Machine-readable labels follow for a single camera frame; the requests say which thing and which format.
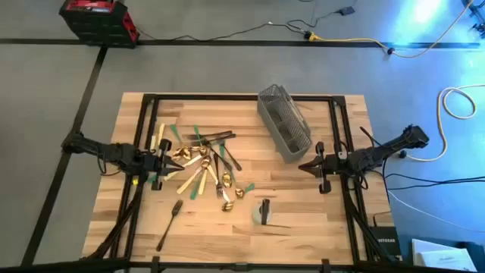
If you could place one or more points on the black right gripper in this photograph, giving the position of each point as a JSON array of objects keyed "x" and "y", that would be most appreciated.
[{"x": 339, "y": 164}]

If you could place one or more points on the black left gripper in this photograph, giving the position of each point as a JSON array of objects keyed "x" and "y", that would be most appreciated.
[{"x": 148, "y": 163}]

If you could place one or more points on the black spoon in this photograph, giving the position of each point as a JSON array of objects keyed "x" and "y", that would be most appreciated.
[{"x": 235, "y": 164}]

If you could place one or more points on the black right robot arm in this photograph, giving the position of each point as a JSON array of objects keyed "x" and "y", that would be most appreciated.
[{"x": 398, "y": 143}]

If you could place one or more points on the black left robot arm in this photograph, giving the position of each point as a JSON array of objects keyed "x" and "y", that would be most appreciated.
[{"x": 94, "y": 146}]

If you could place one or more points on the grey mesh cutlery caddy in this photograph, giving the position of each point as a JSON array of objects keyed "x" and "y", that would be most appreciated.
[{"x": 265, "y": 110}]

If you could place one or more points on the white cardboard box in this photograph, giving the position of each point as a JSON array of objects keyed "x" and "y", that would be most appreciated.
[{"x": 439, "y": 258}]

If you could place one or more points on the black power adapter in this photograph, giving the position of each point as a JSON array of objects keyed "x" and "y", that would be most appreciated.
[{"x": 346, "y": 11}]

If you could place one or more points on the red and black tool case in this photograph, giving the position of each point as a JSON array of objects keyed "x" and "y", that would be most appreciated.
[{"x": 98, "y": 22}]

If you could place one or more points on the black stand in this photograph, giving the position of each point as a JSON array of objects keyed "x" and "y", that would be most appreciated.
[{"x": 478, "y": 28}]

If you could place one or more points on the black aluminium table frame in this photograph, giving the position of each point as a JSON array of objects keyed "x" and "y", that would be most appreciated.
[{"x": 212, "y": 97}]

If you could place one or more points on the black network switch box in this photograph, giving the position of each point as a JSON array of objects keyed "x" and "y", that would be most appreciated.
[{"x": 384, "y": 242}]

